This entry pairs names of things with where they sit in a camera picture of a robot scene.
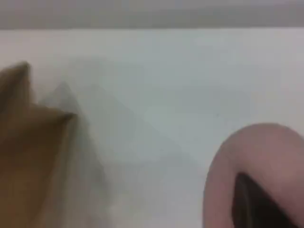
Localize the pink toy peach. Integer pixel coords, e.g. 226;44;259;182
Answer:
203;123;304;228

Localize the brown jute bag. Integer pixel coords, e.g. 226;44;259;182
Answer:
0;61;79;228

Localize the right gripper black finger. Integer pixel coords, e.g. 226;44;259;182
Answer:
232;172;304;228

